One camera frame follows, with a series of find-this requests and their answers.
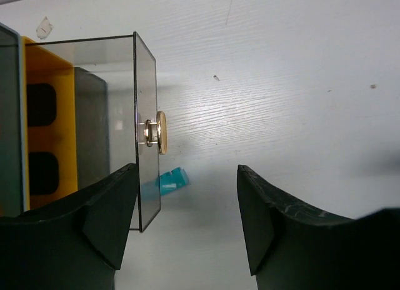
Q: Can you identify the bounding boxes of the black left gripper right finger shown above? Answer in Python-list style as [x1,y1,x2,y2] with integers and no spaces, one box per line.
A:
[237,165,399,289]

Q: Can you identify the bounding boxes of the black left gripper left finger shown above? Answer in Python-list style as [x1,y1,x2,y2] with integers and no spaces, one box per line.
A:
[1,164,139,289]

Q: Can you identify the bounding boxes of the clear acrylic drawer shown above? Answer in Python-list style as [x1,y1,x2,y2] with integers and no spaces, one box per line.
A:
[24,32,168,232]

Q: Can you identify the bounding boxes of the cyan long lego brick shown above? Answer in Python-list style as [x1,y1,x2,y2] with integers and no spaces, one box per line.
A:
[141,167,190,201]

